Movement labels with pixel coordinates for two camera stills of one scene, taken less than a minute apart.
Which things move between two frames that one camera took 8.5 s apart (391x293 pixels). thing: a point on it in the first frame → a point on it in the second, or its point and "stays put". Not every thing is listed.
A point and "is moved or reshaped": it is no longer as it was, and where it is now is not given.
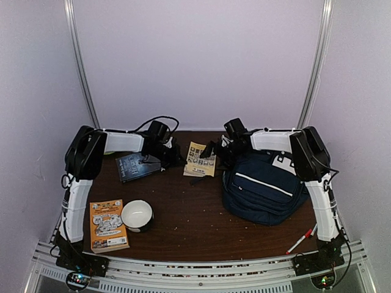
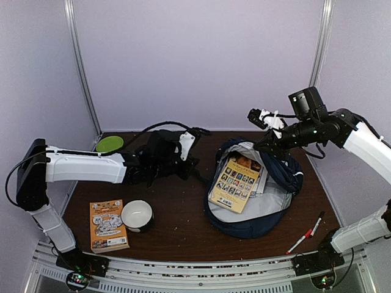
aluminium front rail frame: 354,274 stays put
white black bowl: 137,215 stays put
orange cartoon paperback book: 107,231 stays put
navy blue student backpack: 264,188 is moved or reshaped
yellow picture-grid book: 197,166 → 234,187
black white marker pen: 314,230 stays put
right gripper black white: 219,153 → 273,146
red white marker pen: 307,235 stays put
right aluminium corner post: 303,119 stays put
